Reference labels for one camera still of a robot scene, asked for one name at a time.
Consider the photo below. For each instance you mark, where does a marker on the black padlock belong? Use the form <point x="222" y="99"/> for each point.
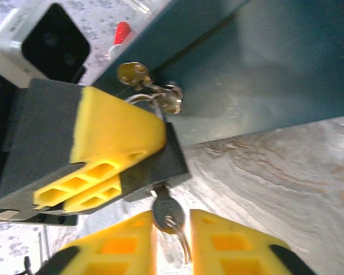
<point x="166" y="160"/>

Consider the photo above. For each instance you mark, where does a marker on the starry night print box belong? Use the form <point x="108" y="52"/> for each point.
<point x="275" y="71"/>

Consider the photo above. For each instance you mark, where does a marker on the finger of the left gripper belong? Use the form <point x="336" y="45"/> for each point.
<point x="109" y="129"/>
<point x="97" y="197"/>

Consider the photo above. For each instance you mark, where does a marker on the red stick with wooden block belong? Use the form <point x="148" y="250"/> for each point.
<point x="122" y="33"/>

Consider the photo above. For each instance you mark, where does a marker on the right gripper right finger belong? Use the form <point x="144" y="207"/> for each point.
<point x="232" y="252"/>

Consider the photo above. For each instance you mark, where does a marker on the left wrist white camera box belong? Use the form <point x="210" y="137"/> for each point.
<point x="46" y="43"/>

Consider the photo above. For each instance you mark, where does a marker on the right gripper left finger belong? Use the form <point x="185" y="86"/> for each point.
<point x="117" y="249"/>

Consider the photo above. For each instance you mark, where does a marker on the silver key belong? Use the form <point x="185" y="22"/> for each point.
<point x="166" y="209"/>

